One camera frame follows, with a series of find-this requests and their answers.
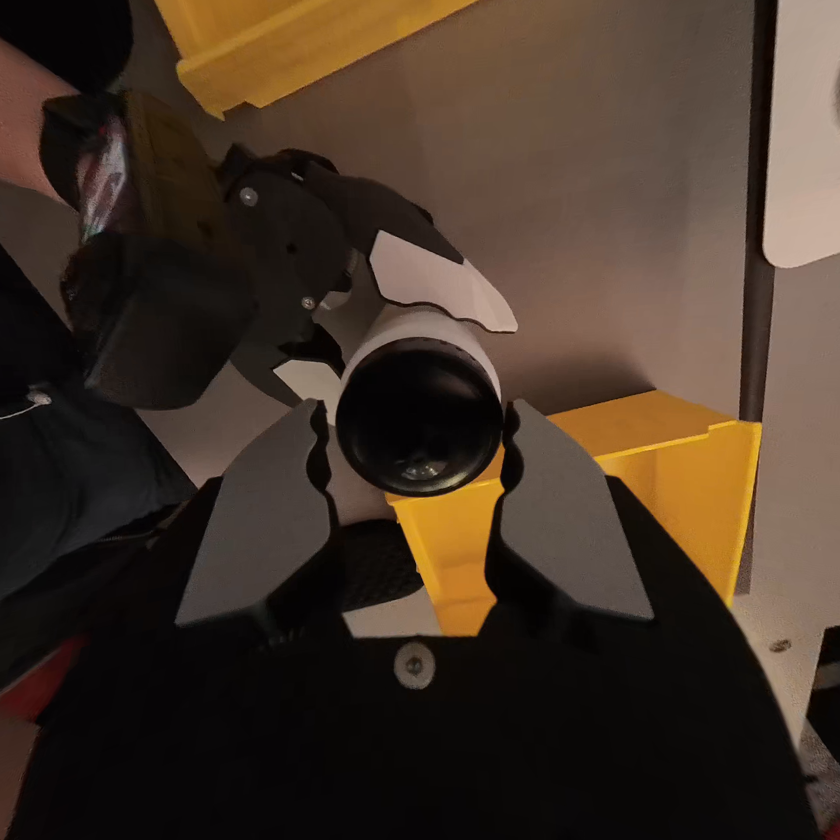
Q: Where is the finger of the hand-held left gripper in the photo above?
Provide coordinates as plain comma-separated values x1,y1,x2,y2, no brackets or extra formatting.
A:
272,360,343,403
366,228,519,333

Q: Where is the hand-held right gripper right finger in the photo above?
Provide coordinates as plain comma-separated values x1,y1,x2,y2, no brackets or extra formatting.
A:
486,397,657,624

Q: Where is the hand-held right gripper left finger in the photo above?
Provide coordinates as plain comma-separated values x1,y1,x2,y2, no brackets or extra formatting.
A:
174,397,342,627

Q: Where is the black bottle lid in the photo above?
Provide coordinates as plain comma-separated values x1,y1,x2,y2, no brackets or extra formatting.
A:
335,341,506,498

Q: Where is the yellow plastic bin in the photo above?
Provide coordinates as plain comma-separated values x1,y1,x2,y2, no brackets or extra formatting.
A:
153,0,480,122
386,389,763,637

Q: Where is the person's left forearm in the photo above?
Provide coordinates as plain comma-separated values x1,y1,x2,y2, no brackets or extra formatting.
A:
0,36,89,198

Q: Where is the person's dark clothing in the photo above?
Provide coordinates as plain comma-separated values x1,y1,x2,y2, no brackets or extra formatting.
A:
0,243,198,690

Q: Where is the red patterned cloth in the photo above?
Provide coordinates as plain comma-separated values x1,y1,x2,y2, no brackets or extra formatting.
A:
0,633,89,723

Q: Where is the white earphone cable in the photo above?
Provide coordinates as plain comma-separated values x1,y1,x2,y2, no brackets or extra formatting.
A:
0,389,53,421

